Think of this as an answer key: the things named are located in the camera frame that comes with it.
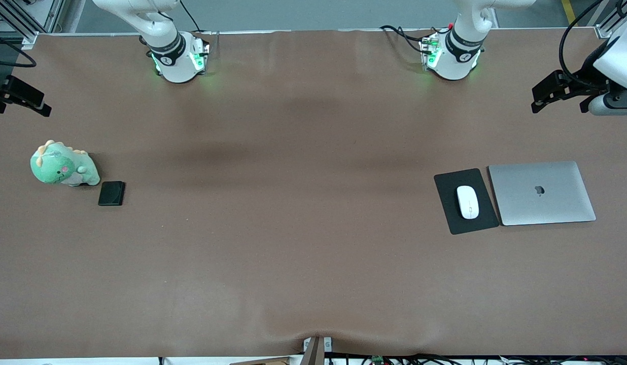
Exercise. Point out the green dinosaur plush toy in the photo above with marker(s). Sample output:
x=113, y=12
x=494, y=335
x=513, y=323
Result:
x=60, y=167

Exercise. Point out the black phone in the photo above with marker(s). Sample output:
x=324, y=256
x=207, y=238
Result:
x=111, y=193

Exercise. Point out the silver laptop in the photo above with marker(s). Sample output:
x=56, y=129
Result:
x=542, y=195

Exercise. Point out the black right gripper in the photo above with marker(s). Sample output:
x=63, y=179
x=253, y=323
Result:
x=0, y=90

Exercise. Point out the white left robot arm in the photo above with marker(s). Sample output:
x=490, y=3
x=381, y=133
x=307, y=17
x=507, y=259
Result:
x=458, y=56

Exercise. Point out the white computer mouse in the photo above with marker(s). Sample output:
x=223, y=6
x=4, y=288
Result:
x=467, y=202

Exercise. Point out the brown post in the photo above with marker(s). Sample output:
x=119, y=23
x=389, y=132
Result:
x=313, y=355

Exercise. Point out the aluminium frame profile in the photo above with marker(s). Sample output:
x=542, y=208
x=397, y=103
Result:
x=605, y=31
x=16, y=23

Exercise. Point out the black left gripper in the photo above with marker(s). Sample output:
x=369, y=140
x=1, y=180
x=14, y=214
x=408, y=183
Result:
x=588, y=72

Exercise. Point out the brown table cover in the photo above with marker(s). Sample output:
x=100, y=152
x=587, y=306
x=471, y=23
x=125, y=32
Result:
x=313, y=279

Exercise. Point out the black mouse pad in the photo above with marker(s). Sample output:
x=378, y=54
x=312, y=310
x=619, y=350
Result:
x=488, y=213

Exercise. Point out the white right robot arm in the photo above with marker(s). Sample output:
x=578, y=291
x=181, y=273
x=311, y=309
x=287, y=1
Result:
x=176, y=61

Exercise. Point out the grey metal bracket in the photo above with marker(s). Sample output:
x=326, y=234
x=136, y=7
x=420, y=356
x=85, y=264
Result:
x=327, y=344

